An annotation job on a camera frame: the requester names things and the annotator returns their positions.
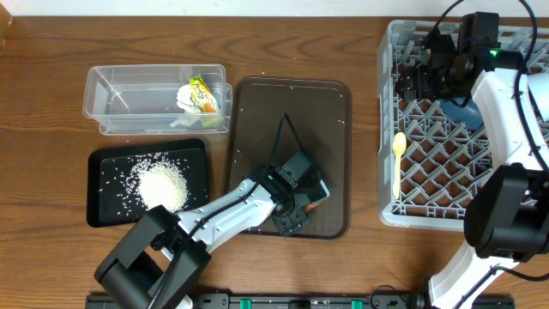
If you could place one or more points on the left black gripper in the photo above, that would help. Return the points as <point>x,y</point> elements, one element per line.
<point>287,228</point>

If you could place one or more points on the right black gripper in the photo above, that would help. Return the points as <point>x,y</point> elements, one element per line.
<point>424,77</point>

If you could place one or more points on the dark blue plate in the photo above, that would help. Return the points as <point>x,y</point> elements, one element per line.
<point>468,115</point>

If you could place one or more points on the pale yellow spoon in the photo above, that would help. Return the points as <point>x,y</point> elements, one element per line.
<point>399,146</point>

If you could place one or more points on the white tissue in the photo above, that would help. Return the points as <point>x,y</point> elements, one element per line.
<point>184,102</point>

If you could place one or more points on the green orange snack wrapper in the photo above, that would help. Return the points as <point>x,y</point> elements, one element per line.
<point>203,98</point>

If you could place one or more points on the light blue bowl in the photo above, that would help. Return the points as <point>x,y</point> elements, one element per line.
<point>538,85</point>

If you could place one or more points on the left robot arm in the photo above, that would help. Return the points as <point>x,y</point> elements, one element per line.
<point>161,258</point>

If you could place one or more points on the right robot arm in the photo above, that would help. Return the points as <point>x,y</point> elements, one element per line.
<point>506,223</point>

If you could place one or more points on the orange carrot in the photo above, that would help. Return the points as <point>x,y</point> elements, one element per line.
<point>309,207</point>

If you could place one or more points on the dark brown serving tray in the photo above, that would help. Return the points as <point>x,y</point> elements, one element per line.
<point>273,118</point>

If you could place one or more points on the white rice pile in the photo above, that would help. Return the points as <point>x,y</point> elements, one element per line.
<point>144,181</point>

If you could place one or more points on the clear plastic bin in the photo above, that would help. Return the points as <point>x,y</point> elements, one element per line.
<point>141,99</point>

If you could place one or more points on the black plastic bin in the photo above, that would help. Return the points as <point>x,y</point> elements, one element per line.
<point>193,163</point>

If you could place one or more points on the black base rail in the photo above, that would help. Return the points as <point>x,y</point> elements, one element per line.
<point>243,301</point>

